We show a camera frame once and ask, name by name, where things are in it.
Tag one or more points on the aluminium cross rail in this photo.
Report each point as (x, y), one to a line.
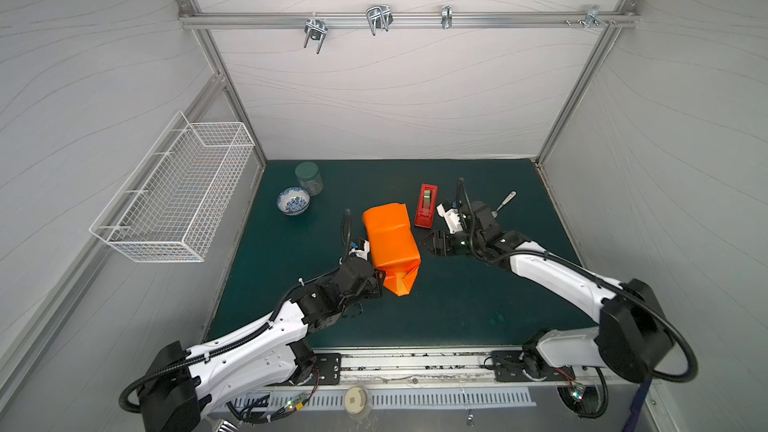
(401, 20)

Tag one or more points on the metal u-bolt clamp middle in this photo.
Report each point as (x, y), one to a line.
(379, 17)

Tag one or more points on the fork with white handle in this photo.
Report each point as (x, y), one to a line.
(504, 203)

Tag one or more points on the red tape dispenser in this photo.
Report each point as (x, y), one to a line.
(425, 215)

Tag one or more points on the metal bracket clamp right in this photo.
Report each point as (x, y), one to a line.
(591, 19)

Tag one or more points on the blue white ceramic bowl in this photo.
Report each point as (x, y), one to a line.
(293, 201)

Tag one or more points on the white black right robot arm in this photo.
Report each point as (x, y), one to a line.
(630, 336)

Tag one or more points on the metal ring clamp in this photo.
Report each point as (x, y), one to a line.
(446, 17)

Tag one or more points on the metal u-bolt clamp left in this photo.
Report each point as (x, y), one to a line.
(315, 30)

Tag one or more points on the green lidded glass jar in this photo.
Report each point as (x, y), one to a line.
(308, 175)

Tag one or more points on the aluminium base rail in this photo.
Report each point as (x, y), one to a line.
(444, 366)

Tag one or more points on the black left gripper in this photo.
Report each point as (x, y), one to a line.
(376, 284)

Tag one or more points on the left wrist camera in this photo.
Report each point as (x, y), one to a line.
(359, 248)

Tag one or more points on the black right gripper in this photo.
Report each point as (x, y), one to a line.
(450, 240)

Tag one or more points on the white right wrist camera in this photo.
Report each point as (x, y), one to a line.
(450, 217)

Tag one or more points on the white wire basket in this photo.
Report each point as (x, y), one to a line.
(169, 208)

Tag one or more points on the orange wrapping paper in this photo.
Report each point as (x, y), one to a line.
(393, 246)

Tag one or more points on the blue handled tool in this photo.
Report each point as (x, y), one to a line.
(636, 407)

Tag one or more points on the round white puck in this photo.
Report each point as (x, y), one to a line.
(357, 402)

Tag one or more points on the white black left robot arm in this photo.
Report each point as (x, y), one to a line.
(184, 385)

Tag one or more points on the metal u-bolt clamp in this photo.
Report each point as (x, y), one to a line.
(379, 17)
(315, 30)

